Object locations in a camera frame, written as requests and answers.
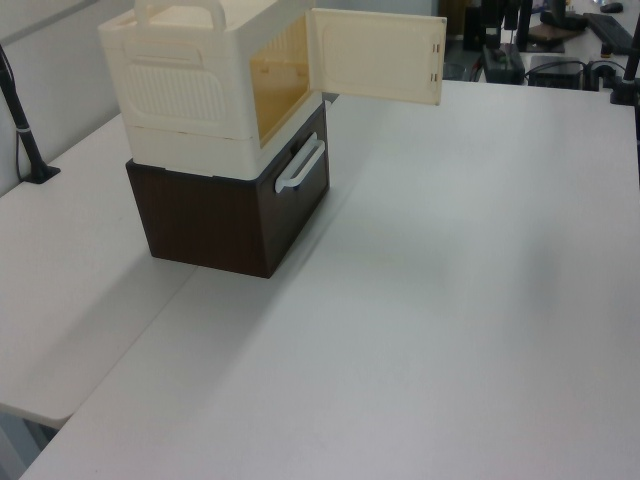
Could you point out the cream cabinet door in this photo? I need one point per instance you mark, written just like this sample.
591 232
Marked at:
375 55

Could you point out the dark brown drawer box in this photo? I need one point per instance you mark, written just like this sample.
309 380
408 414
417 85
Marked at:
200 220

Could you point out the cream plastic tray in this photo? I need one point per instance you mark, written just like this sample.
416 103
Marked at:
170 100

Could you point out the black power supply box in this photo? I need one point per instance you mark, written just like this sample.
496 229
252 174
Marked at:
505 64

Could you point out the black stand equipment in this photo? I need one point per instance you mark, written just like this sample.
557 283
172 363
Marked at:
481 25

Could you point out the black square device box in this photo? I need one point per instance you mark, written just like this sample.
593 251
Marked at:
556 72

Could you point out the brown wooden board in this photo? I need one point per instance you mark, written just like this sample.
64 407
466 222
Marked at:
547 36

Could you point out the black keyboard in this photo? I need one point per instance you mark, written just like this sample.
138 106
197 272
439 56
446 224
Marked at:
611 32

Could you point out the black computer mouse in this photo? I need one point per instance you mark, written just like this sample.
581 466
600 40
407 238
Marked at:
611 7

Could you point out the black camera pole with base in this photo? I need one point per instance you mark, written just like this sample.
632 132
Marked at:
23 135

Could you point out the black clamped camera pole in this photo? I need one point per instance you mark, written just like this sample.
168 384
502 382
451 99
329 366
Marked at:
628 75

